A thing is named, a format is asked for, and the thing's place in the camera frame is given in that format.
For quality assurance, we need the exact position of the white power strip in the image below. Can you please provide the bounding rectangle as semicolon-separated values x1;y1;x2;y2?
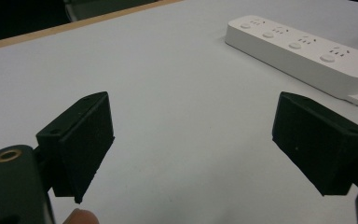
224;14;358;108

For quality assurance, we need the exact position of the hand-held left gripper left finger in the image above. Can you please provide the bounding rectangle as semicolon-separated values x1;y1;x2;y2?
35;91;116;204

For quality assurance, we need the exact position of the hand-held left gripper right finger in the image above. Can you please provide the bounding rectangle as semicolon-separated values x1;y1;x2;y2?
271;91;358;197

